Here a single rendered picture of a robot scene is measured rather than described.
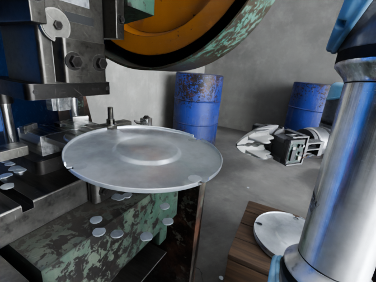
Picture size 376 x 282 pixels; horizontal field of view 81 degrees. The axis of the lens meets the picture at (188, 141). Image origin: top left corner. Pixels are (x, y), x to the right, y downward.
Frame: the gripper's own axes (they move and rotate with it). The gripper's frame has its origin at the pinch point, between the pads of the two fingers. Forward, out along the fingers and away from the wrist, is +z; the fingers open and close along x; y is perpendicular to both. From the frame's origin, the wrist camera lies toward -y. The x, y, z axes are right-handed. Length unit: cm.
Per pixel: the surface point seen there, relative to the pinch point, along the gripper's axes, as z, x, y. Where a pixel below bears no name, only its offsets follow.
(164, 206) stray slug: 18.1, 13.4, 0.9
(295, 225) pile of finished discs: -42, 41, -9
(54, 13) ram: 36.8, -23.2, -10.1
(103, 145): 29.8, -0.6, -2.7
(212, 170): 13.0, 0.3, 10.6
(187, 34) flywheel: 3.5, -25.6, -28.7
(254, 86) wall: -205, 4, -245
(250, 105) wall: -204, 35, -245
